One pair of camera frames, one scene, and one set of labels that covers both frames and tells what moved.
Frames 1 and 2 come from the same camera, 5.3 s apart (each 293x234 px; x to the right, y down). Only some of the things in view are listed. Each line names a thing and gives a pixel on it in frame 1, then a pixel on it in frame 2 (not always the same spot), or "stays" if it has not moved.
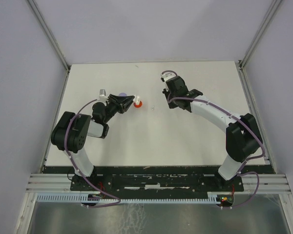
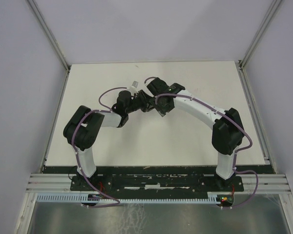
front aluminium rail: (268, 183) stays
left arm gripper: (117, 101) → (144, 97)
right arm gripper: (166, 93) → (161, 109)
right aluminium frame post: (259, 34) stays
